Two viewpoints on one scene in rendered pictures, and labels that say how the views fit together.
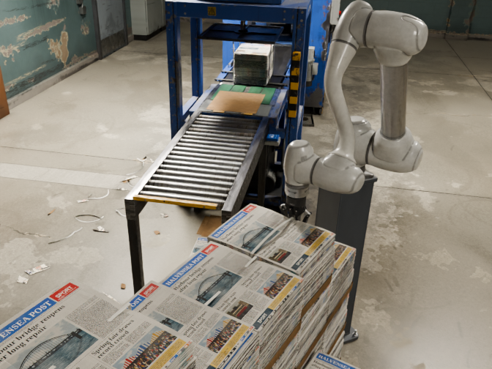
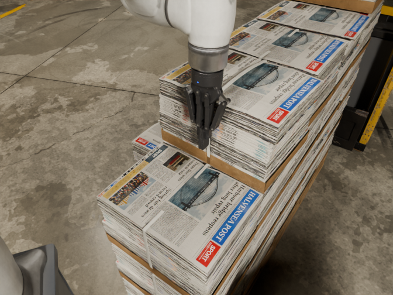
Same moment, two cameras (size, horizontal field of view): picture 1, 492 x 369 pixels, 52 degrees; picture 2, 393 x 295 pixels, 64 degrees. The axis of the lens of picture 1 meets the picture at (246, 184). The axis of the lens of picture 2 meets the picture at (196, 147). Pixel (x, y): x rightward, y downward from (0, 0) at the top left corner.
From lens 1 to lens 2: 2.41 m
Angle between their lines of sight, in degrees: 111
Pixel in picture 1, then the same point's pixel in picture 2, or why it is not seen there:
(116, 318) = not seen: outside the picture
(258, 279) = (255, 42)
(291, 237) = not seen: hidden behind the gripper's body
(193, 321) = (302, 20)
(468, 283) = not seen: outside the picture
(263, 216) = (255, 101)
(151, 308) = (338, 26)
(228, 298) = (279, 33)
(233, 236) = (291, 76)
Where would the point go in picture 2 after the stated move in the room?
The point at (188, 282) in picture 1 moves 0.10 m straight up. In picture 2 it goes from (320, 41) to (328, 10)
